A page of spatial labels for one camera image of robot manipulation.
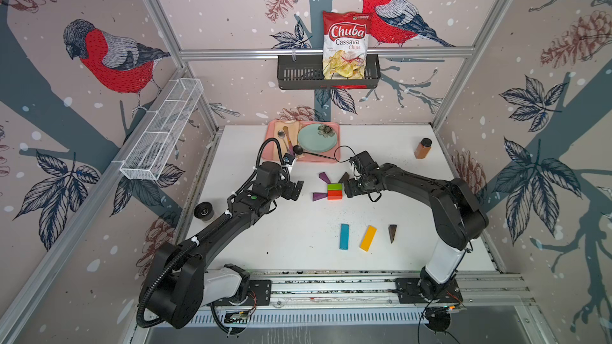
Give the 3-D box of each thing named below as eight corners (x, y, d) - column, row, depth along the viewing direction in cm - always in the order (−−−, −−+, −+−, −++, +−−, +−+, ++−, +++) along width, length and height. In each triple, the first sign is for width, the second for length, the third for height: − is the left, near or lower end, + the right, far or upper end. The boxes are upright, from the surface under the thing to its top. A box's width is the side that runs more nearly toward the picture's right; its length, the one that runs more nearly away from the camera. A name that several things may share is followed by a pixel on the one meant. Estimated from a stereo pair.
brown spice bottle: (416, 159, 110) (423, 145, 102) (413, 150, 113) (420, 137, 106) (425, 159, 110) (434, 145, 102) (422, 150, 113) (430, 137, 106)
